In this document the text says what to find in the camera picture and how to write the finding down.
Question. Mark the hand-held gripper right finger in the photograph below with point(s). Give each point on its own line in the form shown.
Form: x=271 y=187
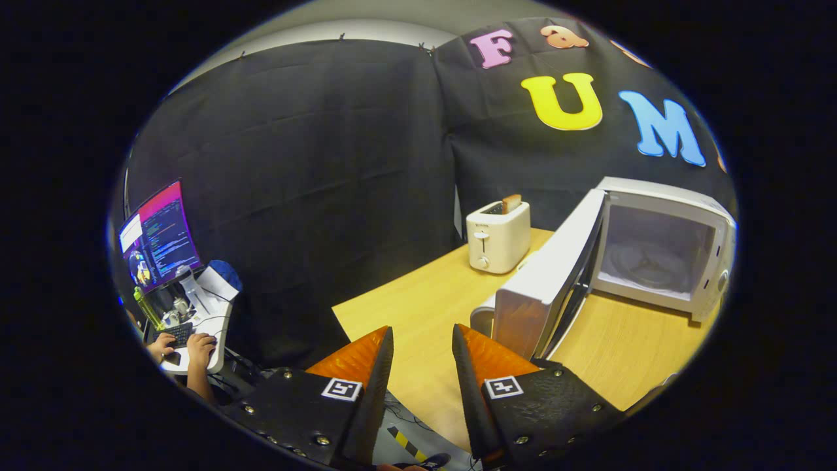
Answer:
x=469 y=392

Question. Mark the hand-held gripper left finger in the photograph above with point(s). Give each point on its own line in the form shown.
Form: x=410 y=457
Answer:
x=376 y=392

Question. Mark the white microwave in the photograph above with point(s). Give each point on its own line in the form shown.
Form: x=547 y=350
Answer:
x=543 y=281

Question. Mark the green bottle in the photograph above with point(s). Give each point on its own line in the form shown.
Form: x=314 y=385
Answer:
x=148 y=309

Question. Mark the glass turntable plate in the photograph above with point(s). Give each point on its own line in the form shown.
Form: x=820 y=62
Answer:
x=647 y=268

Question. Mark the computer monitor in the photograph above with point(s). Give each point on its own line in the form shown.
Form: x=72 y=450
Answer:
x=163 y=235

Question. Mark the black keyboard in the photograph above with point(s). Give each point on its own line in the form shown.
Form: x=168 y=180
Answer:
x=180 y=332

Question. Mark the person's dark shoe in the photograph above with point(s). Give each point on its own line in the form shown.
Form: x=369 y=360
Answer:
x=435 y=461

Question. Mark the white desk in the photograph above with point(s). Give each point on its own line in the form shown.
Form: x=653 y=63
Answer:
x=219 y=324

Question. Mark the white paper sheet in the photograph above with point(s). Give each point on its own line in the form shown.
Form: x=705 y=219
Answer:
x=217 y=282

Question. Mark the blue cap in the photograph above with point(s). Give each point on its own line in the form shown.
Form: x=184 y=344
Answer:
x=227 y=269

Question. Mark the white toaster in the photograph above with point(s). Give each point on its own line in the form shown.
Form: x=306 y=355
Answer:
x=500 y=242

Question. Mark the brown toast slice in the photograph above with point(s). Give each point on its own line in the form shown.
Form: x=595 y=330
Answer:
x=512 y=203

